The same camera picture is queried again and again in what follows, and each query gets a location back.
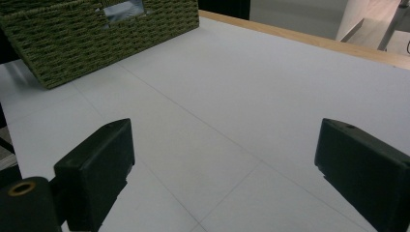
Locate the white metal desk frame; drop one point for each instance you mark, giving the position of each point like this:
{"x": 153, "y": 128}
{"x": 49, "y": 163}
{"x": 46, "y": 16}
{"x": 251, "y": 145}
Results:
{"x": 391, "y": 29}

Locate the green woven basket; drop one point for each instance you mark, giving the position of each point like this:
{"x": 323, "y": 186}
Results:
{"x": 80, "y": 45}

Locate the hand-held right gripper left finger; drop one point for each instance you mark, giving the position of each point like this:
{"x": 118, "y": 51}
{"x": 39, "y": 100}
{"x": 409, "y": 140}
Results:
{"x": 93, "y": 167}

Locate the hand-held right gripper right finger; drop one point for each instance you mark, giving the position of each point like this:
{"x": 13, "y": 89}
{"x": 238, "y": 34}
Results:
{"x": 364, "y": 167}

